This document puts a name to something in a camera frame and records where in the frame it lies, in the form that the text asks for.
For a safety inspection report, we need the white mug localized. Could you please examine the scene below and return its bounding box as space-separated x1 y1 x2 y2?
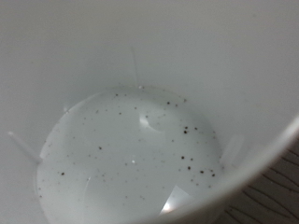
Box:
0 0 299 224

